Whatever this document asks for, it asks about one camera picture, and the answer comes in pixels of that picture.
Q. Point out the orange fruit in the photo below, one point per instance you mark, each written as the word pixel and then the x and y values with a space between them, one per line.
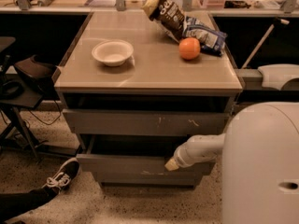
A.
pixel 189 48

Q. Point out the black trouser leg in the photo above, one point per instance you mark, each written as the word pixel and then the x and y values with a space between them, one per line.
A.
pixel 14 204

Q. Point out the white dustpan with handle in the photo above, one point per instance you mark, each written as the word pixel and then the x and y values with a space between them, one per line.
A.
pixel 275 76

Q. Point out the grey drawer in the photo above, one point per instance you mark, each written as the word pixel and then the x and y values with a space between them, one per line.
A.
pixel 138 160
pixel 148 123

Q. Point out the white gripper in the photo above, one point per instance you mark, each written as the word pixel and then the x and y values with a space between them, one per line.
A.
pixel 181 157

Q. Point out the brown snack bag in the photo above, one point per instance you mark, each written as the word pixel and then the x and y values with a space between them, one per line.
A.
pixel 168 15

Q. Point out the grey top drawer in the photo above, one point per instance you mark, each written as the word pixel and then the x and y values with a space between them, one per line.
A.
pixel 148 123

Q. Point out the black sneaker with white laces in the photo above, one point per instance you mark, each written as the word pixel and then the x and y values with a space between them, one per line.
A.
pixel 62 179

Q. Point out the grey drawer cabinet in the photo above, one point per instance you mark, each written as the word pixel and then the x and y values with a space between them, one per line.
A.
pixel 155 78

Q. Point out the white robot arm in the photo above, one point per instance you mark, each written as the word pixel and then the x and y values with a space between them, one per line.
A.
pixel 260 163

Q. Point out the black VR headset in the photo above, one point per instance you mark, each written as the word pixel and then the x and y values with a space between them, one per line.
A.
pixel 37 75

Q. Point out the white paper bowl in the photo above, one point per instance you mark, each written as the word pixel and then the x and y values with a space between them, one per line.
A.
pixel 113 53

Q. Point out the blue white snack bag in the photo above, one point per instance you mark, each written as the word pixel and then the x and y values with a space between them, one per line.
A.
pixel 211 41

